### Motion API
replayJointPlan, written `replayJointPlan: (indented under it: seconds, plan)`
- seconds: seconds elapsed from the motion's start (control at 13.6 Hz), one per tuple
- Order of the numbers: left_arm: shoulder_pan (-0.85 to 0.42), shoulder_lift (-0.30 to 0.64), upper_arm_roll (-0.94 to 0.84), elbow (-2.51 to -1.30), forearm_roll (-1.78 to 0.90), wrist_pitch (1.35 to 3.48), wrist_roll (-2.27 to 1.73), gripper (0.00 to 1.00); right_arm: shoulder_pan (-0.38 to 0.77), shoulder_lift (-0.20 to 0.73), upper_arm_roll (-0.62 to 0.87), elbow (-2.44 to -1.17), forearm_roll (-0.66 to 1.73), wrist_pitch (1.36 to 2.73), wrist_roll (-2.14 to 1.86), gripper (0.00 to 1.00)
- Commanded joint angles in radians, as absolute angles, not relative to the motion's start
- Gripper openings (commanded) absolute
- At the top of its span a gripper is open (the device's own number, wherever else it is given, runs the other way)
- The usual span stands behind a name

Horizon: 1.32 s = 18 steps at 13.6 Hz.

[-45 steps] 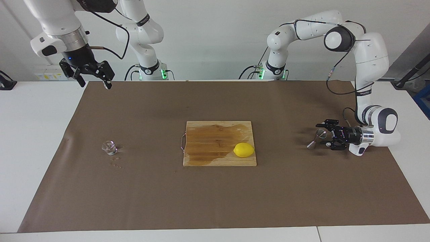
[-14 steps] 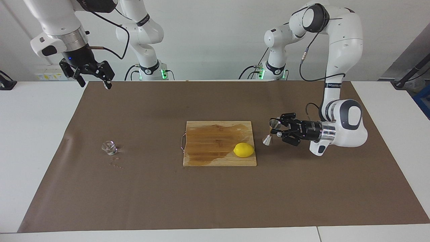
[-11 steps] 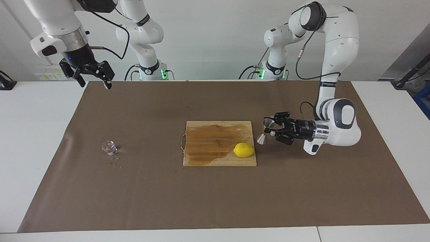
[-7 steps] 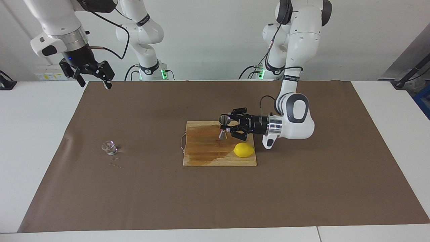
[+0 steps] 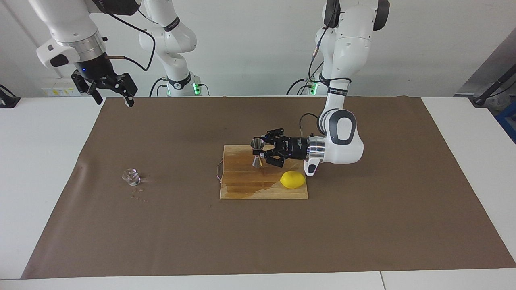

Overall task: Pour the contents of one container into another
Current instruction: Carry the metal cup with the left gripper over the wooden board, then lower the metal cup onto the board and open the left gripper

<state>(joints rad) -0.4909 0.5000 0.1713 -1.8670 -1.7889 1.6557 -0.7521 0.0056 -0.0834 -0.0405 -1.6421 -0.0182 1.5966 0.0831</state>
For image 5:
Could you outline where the white box with yellow labels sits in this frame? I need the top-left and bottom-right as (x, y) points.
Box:
(40, 83), (81, 97)

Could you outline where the black right base cable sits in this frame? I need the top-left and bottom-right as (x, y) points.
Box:
(150, 78), (166, 97)

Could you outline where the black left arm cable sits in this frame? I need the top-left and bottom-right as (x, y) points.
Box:
(299, 26), (352, 139)

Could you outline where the yellow lemon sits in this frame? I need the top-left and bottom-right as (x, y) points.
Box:
(280, 170), (306, 189)

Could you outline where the black table clamp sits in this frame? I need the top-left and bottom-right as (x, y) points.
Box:
(0, 84), (21, 108)

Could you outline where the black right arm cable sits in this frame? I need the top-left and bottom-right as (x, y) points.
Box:
(103, 10), (156, 72)

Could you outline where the steel double jigger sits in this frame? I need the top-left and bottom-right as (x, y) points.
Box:
(250, 138), (266, 168)

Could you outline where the brown paper table mat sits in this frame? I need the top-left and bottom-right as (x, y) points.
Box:
(21, 96), (516, 280)

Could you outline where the blue crate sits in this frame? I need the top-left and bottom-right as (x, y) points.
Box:
(495, 101), (516, 143)

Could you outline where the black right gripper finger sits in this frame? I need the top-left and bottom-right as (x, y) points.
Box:
(72, 71), (104, 105)
(107, 72), (138, 108)

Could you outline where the small clear glass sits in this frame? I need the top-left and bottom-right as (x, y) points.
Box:
(122, 168), (141, 187)

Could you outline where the black base cable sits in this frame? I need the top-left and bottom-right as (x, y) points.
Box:
(150, 78), (166, 97)
(286, 60), (325, 96)

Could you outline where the black left base cable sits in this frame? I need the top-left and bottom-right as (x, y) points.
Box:
(286, 60), (325, 96)

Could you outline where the black stand pole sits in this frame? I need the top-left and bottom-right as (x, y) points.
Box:
(470, 64), (516, 107)

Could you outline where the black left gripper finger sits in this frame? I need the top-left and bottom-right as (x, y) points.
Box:
(259, 150), (286, 168)
(264, 128), (287, 147)

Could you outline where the wooden cutting board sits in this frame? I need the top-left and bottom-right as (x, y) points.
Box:
(218, 145), (309, 200)

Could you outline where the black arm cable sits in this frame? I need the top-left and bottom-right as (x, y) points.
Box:
(103, 10), (156, 72)
(299, 26), (352, 139)

